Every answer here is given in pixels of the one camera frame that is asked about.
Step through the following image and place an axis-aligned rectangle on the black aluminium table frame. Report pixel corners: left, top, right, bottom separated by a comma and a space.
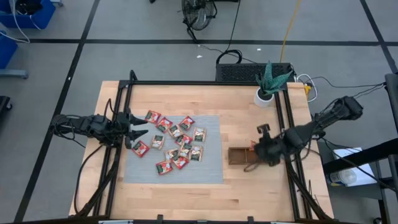
68, 70, 336, 224

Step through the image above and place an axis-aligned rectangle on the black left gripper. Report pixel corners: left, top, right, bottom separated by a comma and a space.
116, 107, 149, 150

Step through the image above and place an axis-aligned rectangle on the yellow hanging cable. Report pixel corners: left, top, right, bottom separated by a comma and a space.
279, 0, 302, 63

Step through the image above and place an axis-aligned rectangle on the black perforated computer case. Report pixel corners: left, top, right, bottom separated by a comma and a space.
215, 62, 295, 83

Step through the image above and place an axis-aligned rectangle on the grey cart base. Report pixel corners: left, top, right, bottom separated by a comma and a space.
0, 68, 29, 80

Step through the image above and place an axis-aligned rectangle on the white looped cable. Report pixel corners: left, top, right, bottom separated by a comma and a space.
296, 73, 318, 103

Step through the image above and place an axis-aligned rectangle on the red strawberry tea packet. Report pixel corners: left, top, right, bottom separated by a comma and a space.
131, 140, 150, 158
172, 156, 190, 170
178, 115, 196, 132
144, 110, 162, 124
175, 134, 193, 146
155, 160, 174, 175
155, 116, 174, 134

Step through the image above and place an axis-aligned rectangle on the wooden tea organizer box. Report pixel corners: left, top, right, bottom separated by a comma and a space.
228, 146, 261, 166

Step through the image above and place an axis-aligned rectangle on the white box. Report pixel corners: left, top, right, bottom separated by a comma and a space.
331, 147, 377, 187

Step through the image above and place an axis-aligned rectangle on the white floor cable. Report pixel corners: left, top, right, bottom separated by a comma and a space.
0, 0, 43, 44

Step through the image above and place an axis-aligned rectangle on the black floor cable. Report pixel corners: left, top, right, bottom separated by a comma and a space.
215, 0, 259, 65

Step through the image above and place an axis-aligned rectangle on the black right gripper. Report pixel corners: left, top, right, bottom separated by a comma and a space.
253, 123, 289, 167

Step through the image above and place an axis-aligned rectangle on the large blue bin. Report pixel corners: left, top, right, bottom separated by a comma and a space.
0, 0, 57, 30

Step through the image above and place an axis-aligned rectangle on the grey woven placemat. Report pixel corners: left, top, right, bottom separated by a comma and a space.
123, 115, 224, 185

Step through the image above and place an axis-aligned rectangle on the small blue bin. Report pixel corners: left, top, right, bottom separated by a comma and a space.
0, 30, 19, 70

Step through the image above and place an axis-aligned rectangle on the clear plastic bottle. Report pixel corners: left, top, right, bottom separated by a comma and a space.
325, 169, 358, 187

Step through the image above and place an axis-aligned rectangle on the black equipment stand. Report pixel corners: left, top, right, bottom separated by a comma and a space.
322, 73, 398, 224

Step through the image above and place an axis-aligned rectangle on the black floor fan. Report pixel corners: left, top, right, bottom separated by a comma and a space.
181, 0, 218, 44

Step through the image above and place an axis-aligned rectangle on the white plant pot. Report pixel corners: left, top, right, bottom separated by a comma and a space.
253, 86, 275, 108

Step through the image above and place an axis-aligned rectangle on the black floor object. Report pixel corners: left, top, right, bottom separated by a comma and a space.
0, 95, 13, 111

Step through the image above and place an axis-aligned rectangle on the green snake plant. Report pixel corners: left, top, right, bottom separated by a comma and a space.
254, 60, 294, 97

